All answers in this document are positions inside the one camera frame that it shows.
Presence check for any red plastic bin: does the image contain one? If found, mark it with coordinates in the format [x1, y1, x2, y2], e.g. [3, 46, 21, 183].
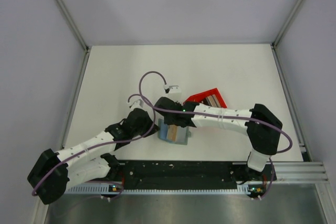
[183, 88, 227, 108]

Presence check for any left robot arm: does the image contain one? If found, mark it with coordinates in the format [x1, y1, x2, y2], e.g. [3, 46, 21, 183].
[27, 108, 159, 205]

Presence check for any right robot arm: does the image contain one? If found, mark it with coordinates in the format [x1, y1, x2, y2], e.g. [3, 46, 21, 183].
[155, 97, 282, 180]

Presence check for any stack of credit cards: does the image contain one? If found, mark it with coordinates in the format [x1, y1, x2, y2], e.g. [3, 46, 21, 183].
[201, 95, 221, 108]

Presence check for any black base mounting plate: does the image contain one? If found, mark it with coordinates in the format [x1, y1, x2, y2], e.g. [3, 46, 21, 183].
[89, 159, 276, 190]

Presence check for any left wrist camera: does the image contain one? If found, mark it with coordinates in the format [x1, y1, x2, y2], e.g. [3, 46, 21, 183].
[128, 99, 144, 111]

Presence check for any grey slotted cable duct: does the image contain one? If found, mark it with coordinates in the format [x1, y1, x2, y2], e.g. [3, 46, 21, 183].
[65, 183, 251, 195]

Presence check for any aluminium front rail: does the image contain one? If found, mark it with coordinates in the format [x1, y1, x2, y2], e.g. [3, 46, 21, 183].
[274, 162, 329, 184]

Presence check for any left aluminium frame post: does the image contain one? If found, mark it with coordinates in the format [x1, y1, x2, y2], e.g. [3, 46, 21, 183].
[54, 0, 89, 52]

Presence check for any aluminium frame post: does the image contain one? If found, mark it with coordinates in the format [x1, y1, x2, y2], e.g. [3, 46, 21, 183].
[54, 0, 89, 52]
[272, 0, 306, 49]

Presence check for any right aluminium frame post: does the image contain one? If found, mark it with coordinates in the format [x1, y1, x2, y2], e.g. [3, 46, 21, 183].
[272, 0, 306, 49]

